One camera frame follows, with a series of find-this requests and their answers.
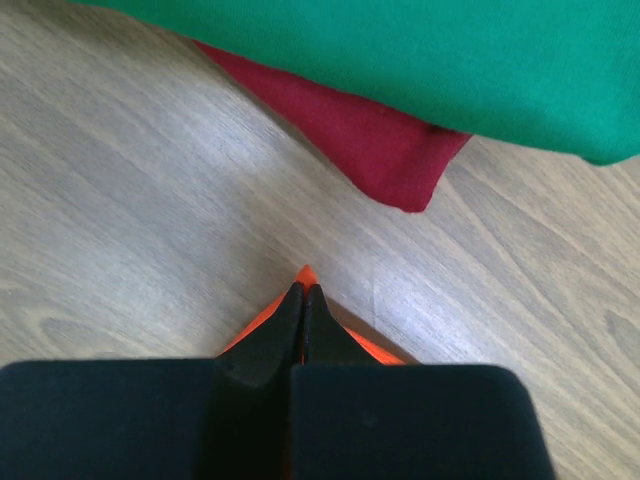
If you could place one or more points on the dark red folded t shirt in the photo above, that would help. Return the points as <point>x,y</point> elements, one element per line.
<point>393,158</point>

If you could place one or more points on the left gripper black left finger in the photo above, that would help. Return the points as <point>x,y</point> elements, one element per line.
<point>194,418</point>

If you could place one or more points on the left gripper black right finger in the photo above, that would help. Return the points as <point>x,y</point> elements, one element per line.
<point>355,417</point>

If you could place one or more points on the green folded t shirt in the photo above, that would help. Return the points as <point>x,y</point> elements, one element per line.
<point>554,75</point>

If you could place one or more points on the orange t shirt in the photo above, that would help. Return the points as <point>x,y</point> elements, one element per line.
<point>305,275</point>

